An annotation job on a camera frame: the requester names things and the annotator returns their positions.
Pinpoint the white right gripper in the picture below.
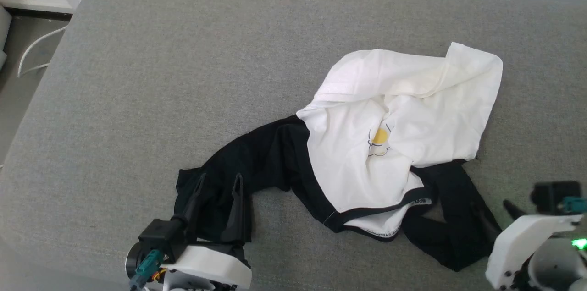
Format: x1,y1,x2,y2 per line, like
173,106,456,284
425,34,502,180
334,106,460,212
471,200,583,291

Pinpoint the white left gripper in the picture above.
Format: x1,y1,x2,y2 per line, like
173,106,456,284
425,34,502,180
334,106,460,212
161,172,252,291

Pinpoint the white and black t-shirt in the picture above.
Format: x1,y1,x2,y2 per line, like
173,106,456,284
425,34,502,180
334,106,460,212
174,42,504,272

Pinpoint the white curved tube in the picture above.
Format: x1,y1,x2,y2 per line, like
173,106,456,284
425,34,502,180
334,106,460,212
17,25,68,78

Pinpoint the teal right camera connector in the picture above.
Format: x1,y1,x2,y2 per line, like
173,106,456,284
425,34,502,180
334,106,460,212
562,196,587,214

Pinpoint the teal camera connector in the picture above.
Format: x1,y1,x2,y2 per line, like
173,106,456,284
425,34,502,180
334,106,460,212
130,250,165,291
562,196,587,214

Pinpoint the teal left camera connector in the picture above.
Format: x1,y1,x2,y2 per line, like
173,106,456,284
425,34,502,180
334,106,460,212
130,250,165,291

